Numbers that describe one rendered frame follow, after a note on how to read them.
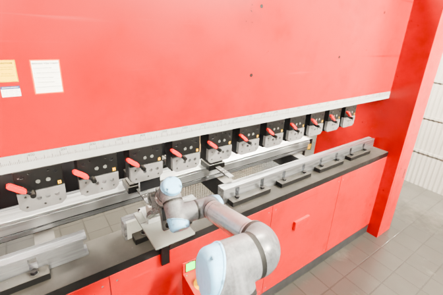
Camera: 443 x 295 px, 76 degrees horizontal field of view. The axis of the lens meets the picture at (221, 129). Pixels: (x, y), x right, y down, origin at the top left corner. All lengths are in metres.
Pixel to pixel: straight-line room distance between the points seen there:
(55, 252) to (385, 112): 2.58
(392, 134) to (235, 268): 2.35
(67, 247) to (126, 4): 1.00
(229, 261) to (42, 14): 0.91
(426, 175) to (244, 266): 3.97
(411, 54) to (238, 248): 2.33
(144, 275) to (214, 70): 1.00
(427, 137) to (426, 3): 2.08
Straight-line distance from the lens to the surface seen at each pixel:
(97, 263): 1.43
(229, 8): 1.37
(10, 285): 1.43
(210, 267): 0.69
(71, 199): 1.66
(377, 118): 2.91
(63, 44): 1.11
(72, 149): 1.19
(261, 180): 1.86
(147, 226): 1.35
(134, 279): 1.50
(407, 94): 2.78
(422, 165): 4.51
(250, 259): 0.72
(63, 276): 1.42
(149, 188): 1.41
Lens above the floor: 1.84
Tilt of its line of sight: 20 degrees down
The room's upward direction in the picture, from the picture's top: 3 degrees clockwise
